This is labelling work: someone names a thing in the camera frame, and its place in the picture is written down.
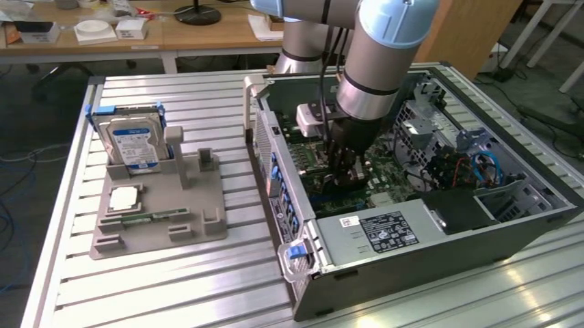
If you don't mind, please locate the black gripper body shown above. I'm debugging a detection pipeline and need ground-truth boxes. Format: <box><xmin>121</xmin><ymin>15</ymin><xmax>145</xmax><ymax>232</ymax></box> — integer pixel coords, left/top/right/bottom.
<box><xmin>328</xmin><ymin>118</ymin><xmax>382</xmax><ymax>156</ymax></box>

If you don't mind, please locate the black GPU card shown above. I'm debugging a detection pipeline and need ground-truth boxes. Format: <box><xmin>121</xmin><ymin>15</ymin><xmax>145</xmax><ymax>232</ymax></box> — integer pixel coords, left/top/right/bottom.
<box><xmin>320</xmin><ymin>174</ymin><xmax>368</xmax><ymax>195</ymax></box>

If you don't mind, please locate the CPU socket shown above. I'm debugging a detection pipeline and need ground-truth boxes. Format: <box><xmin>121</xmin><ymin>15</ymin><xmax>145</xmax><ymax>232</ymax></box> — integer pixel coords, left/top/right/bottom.
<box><xmin>312</xmin><ymin>141</ymin><xmax>332</xmax><ymax>165</ymax></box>

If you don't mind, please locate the metal disk bay cage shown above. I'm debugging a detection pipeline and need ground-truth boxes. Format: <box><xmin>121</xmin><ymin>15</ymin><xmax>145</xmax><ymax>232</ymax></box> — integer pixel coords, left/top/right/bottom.
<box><xmin>473</xmin><ymin>177</ymin><xmax>560</xmax><ymax>225</ymax></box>
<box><xmin>392</xmin><ymin>98</ymin><xmax>462</xmax><ymax>168</ymax></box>

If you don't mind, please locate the green motherboard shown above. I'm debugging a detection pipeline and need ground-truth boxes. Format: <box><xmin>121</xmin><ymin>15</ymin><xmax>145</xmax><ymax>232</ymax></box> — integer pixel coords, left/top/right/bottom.
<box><xmin>284</xmin><ymin>112</ymin><xmax>414</xmax><ymax>219</ymax></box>

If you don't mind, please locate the black plastic shroud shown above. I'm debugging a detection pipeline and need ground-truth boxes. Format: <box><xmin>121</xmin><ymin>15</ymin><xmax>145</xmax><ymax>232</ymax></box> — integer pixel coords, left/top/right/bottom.
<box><xmin>421</xmin><ymin>189</ymin><xmax>498</xmax><ymax>236</ymax></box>

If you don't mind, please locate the grey power supply with label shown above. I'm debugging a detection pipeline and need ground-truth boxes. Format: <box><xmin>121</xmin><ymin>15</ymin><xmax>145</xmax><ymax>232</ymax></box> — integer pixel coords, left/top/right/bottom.
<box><xmin>314</xmin><ymin>199</ymin><xmax>450</xmax><ymax>267</ymax></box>

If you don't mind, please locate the white paper stack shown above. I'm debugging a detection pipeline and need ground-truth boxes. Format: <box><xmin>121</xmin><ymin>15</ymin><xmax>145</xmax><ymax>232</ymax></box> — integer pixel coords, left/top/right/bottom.
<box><xmin>248</xmin><ymin>16</ymin><xmax>284</xmax><ymax>42</ymax></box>

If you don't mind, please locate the blue case latch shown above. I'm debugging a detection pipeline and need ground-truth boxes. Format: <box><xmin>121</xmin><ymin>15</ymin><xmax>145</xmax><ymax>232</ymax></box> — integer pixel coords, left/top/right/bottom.
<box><xmin>284</xmin><ymin>243</ymin><xmax>306</xmax><ymax>263</ymax></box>

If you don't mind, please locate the wooden cabinet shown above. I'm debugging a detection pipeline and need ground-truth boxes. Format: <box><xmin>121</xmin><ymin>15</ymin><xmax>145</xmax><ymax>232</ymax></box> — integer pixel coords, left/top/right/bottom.
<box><xmin>413</xmin><ymin>0</ymin><xmax>525</xmax><ymax>80</ymax></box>

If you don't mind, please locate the open black PC case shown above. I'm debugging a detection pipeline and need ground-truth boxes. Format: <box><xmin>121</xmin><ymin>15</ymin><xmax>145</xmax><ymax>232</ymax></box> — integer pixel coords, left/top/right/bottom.
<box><xmin>243</xmin><ymin>61</ymin><xmax>584</xmax><ymax>323</ymax></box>

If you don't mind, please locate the black stand foot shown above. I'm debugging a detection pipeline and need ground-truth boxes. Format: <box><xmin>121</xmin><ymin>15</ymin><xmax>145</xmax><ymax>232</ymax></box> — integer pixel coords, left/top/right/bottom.
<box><xmin>517</xmin><ymin>102</ymin><xmax>584</xmax><ymax>131</ymax></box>

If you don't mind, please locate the grey parts rack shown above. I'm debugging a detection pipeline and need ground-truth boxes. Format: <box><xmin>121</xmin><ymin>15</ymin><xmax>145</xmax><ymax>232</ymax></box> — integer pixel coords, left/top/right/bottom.
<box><xmin>88</xmin><ymin>125</ymin><xmax>228</xmax><ymax>261</ymax></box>

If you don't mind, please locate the hard disk with blue rails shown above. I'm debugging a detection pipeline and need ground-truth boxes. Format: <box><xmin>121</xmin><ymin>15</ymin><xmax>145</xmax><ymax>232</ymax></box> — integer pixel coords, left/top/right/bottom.
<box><xmin>85</xmin><ymin>100</ymin><xmax>165</xmax><ymax>176</ymax></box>

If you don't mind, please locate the black round lamp base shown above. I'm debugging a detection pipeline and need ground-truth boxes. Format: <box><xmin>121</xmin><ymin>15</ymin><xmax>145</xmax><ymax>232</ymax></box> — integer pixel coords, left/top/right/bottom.
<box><xmin>173</xmin><ymin>0</ymin><xmax>223</xmax><ymax>27</ymax></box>

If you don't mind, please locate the bare green RAM stick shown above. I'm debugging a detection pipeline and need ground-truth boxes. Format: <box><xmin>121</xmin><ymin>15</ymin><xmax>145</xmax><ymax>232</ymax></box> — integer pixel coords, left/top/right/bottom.
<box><xmin>98</xmin><ymin>207</ymin><xmax>191</xmax><ymax>226</ymax></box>

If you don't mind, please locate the silver CPU chip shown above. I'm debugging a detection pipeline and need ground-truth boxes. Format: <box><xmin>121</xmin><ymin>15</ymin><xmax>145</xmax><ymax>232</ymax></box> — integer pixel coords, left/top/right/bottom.
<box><xmin>107</xmin><ymin>186</ymin><xmax>143</xmax><ymax>212</ymax></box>

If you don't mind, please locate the white box with label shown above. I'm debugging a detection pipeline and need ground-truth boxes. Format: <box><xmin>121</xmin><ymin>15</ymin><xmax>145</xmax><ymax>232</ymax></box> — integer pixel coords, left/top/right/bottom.
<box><xmin>113</xmin><ymin>17</ymin><xmax>149</xmax><ymax>41</ymax></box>

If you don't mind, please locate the white round part square base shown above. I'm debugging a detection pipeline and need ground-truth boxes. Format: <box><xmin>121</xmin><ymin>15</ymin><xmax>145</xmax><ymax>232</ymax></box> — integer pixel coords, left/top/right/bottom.
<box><xmin>72</xmin><ymin>19</ymin><xmax>119</xmax><ymax>46</ymax></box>

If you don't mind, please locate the white box black top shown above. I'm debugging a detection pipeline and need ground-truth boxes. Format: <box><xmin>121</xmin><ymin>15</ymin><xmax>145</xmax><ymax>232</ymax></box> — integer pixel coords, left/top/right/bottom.
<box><xmin>12</xmin><ymin>20</ymin><xmax>61</xmax><ymax>44</ymax></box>

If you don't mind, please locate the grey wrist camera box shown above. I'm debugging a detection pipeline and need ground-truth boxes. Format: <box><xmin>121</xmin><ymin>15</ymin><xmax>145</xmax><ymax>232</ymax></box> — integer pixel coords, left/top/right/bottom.
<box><xmin>295</xmin><ymin>98</ymin><xmax>347</xmax><ymax>138</ymax></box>

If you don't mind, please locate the black wire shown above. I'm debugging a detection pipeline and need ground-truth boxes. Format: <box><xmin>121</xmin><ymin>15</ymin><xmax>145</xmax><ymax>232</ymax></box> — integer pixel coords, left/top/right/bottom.
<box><xmin>401</xmin><ymin>160</ymin><xmax>434</xmax><ymax>192</ymax></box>

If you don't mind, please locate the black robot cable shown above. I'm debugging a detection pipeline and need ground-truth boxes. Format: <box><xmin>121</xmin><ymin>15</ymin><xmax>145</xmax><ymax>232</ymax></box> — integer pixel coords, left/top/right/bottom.
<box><xmin>332</xmin><ymin>29</ymin><xmax>355</xmax><ymax>76</ymax></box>
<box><xmin>318</xmin><ymin>0</ymin><xmax>332</xmax><ymax>148</ymax></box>

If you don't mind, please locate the red wire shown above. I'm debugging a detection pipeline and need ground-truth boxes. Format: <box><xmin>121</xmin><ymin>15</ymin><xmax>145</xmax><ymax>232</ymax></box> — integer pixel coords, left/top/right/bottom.
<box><xmin>450</xmin><ymin>155</ymin><xmax>470</xmax><ymax>189</ymax></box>

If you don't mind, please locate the grey case handle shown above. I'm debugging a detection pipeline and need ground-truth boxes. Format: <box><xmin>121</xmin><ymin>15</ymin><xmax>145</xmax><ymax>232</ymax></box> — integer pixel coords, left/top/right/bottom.
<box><xmin>243</xmin><ymin>74</ymin><xmax>275</xmax><ymax>144</ymax></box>

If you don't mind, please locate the blue wire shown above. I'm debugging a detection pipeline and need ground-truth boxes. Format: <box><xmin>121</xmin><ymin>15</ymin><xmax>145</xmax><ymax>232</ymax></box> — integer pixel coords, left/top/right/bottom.
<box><xmin>471</xmin><ymin>150</ymin><xmax>505</xmax><ymax>188</ymax></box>

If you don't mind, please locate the wooden desk white frame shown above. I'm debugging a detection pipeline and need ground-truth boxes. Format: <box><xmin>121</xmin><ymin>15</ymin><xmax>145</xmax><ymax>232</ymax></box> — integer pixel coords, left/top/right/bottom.
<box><xmin>0</xmin><ymin>0</ymin><xmax>286</xmax><ymax>74</ymax></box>

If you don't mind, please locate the white table frame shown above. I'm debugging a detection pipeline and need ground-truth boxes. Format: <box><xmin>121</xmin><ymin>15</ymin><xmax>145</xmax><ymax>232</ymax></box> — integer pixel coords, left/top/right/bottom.
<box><xmin>495</xmin><ymin>0</ymin><xmax>584</xmax><ymax>93</ymax></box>

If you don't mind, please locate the blue floor cable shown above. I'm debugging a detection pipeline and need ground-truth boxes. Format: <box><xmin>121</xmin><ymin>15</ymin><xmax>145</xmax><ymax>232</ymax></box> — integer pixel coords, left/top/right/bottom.
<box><xmin>0</xmin><ymin>160</ymin><xmax>40</xmax><ymax>295</ymax></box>

